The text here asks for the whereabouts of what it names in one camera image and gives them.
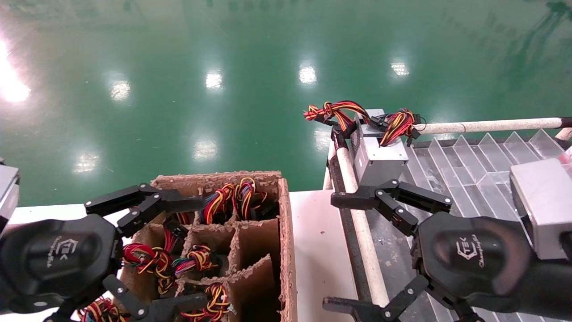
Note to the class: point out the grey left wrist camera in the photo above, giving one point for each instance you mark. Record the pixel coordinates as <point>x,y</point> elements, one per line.
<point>8,192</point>

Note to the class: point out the grey rack base board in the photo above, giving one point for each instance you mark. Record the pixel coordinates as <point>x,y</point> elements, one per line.
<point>389,257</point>

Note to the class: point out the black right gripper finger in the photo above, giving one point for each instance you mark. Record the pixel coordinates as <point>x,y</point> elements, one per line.
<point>357,311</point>
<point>402,199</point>

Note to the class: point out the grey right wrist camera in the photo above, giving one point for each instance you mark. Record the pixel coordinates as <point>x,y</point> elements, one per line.
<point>545,205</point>

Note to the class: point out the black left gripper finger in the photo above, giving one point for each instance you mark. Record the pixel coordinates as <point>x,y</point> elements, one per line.
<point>147,203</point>
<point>174,308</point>

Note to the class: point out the black rack edge strip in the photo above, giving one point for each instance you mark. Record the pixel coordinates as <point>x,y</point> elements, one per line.
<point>354,250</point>

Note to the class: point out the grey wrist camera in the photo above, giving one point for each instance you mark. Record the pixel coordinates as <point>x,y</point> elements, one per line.
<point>545,205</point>
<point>8,192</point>

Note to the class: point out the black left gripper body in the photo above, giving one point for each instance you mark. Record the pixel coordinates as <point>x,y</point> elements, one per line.
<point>53,259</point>

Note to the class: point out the brown cardboard divider box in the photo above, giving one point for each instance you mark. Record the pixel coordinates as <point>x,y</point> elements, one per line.
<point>259,241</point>

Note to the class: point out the clear acrylic divider tray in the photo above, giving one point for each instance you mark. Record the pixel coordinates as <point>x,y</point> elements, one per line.
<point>469,179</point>

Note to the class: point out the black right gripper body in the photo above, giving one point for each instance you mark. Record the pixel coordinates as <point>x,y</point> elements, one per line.
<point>473,259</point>

